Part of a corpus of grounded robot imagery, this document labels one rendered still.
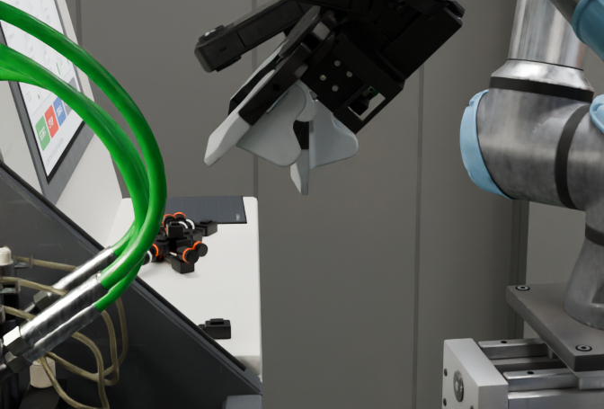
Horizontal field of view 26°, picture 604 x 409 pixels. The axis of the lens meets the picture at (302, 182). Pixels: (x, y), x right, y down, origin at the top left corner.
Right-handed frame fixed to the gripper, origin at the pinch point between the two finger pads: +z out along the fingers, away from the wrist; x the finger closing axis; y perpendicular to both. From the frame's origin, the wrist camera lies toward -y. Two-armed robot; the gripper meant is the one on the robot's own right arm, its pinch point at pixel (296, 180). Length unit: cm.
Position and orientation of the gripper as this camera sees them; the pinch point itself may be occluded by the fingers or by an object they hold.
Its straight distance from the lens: 118.2
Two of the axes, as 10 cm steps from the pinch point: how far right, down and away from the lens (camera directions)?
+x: -0.4, -2.4, 9.7
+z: 0.0, 9.7, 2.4
